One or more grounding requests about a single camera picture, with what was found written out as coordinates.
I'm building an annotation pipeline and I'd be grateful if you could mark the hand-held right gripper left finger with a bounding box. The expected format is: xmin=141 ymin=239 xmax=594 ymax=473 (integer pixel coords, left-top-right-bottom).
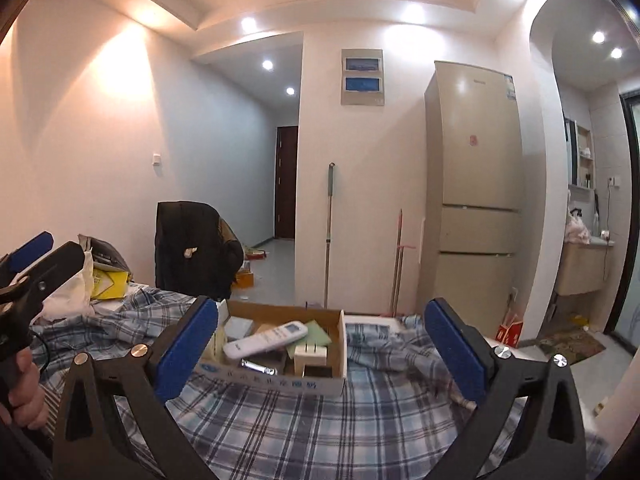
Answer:
xmin=52 ymin=296 xmax=221 ymax=480

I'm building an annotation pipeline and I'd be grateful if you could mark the light blue box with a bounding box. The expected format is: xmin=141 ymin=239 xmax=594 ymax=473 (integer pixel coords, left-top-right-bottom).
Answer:
xmin=224 ymin=319 xmax=254 ymax=343

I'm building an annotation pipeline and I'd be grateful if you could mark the white plastic bag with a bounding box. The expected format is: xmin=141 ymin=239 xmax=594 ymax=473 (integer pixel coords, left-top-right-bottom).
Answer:
xmin=37 ymin=250 xmax=96 ymax=321

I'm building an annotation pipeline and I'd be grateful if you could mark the grey electrical wall panel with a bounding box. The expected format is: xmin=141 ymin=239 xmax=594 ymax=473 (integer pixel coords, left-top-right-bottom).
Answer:
xmin=341 ymin=48 xmax=385 ymax=107

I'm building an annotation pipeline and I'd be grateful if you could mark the blue plaid shirt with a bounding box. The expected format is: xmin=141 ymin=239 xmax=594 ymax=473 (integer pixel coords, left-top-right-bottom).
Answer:
xmin=27 ymin=287 xmax=616 ymax=480

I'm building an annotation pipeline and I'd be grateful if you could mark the frosted glass door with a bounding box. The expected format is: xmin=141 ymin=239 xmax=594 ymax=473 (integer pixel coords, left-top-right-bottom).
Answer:
xmin=602 ymin=91 xmax=640 ymax=346

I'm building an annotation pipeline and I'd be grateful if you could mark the shallow cardboard box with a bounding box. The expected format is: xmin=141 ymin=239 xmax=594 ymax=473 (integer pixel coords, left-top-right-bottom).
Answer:
xmin=192 ymin=299 xmax=348 ymax=395

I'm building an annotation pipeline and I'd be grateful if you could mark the red carton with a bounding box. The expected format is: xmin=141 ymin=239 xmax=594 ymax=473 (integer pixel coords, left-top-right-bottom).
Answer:
xmin=496 ymin=312 xmax=525 ymax=347

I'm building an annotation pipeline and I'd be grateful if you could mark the black jacket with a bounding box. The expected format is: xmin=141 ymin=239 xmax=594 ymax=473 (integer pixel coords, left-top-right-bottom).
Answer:
xmin=156 ymin=201 xmax=245 ymax=301

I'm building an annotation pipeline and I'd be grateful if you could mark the pink plastic bag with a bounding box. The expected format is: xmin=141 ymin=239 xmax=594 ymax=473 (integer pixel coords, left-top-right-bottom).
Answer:
xmin=564 ymin=210 xmax=591 ymax=245

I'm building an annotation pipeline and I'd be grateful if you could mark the person's left hand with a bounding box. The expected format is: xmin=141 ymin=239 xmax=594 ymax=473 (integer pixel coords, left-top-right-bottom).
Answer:
xmin=0 ymin=354 xmax=50 ymax=432

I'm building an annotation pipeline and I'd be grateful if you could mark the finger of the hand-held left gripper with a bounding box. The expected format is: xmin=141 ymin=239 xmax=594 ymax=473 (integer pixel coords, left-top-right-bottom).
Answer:
xmin=0 ymin=241 xmax=86 ymax=312
xmin=0 ymin=231 xmax=55 ymax=274

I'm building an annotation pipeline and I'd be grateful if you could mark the grey mop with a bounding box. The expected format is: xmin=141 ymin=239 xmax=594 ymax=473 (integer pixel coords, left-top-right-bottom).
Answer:
xmin=322 ymin=162 xmax=336 ymax=308

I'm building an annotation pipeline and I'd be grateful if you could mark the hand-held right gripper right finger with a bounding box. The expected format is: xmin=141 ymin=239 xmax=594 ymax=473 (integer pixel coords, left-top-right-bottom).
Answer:
xmin=424 ymin=297 xmax=587 ymax=480

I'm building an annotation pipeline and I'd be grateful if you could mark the green sticky note pad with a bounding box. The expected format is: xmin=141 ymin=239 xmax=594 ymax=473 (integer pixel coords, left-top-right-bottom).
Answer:
xmin=300 ymin=320 xmax=333 ymax=347

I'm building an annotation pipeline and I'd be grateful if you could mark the wall mirror cabinet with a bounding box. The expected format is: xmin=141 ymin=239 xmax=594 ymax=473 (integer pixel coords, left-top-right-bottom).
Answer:
xmin=565 ymin=117 xmax=597 ymax=191

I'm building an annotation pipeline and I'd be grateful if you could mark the patterned floor mat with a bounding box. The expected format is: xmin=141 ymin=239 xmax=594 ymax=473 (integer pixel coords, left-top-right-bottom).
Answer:
xmin=537 ymin=327 xmax=607 ymax=366

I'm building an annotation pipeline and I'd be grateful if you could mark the white remote control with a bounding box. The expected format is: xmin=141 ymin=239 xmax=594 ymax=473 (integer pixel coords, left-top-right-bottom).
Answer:
xmin=222 ymin=321 xmax=309 ymax=360

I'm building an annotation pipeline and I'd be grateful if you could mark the pink broom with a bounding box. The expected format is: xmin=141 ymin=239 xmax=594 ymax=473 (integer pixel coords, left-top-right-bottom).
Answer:
xmin=390 ymin=209 xmax=405 ymax=317

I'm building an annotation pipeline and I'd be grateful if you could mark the white charger plug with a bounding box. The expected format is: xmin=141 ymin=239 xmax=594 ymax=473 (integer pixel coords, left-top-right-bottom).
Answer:
xmin=293 ymin=342 xmax=329 ymax=377

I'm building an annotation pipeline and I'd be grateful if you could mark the grey bag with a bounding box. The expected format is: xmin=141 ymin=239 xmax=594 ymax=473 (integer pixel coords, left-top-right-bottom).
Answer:
xmin=78 ymin=233 xmax=132 ymax=273

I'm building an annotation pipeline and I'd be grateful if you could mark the beige refrigerator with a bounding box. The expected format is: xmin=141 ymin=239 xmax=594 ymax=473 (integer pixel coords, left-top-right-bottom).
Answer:
xmin=419 ymin=60 xmax=526 ymax=318

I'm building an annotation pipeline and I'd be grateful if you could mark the beige vanity cabinet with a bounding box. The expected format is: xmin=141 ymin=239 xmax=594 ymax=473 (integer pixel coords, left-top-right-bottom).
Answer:
xmin=555 ymin=242 xmax=616 ymax=296

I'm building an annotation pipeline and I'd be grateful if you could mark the dark wooden door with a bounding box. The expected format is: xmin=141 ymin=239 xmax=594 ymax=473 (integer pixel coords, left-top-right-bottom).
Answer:
xmin=274 ymin=125 xmax=299 ymax=240

